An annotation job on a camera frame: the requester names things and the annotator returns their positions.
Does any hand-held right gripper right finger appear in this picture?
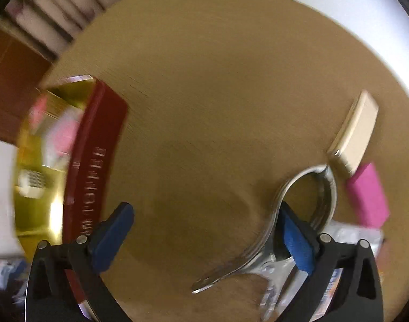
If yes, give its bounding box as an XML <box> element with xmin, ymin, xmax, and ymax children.
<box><xmin>277</xmin><ymin>201</ymin><xmax>384</xmax><ymax>322</ymax></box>

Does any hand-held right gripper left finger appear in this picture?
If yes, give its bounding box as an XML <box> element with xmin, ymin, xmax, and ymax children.
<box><xmin>25</xmin><ymin>202</ymin><xmax>135</xmax><ymax>322</ymax></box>

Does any red tin box gold inside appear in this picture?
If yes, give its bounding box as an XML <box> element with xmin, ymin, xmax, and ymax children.
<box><xmin>13</xmin><ymin>75</ymin><xmax>129</xmax><ymax>319</ymax></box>

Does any silver pill blister pack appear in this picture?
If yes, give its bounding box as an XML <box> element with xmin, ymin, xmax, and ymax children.
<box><xmin>325</xmin><ymin>221</ymin><xmax>385</xmax><ymax>265</ymax></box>

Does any pink rectangular block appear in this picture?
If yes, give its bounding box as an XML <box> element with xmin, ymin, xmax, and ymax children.
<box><xmin>346</xmin><ymin>163</ymin><xmax>390</xmax><ymax>228</ymax></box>

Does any white gridded item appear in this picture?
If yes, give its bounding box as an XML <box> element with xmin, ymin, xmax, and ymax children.
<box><xmin>18</xmin><ymin>169</ymin><xmax>46</xmax><ymax>197</ymax></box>

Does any purple printed cloth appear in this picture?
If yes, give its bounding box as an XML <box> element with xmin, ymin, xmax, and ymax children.
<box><xmin>0</xmin><ymin>259</ymin><xmax>28</xmax><ymax>296</ymax></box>

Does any pink item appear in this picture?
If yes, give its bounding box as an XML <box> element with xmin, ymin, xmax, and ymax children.
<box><xmin>45</xmin><ymin>117</ymin><xmax>82</xmax><ymax>159</ymax></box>

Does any beige rectangular case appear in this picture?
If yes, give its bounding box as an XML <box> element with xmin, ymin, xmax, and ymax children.
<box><xmin>326</xmin><ymin>90</ymin><xmax>379</xmax><ymax>177</ymax></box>

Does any striped cream curtain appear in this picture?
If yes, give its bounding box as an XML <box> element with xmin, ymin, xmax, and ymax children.
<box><xmin>5</xmin><ymin>0</ymin><xmax>123</xmax><ymax>63</ymax></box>

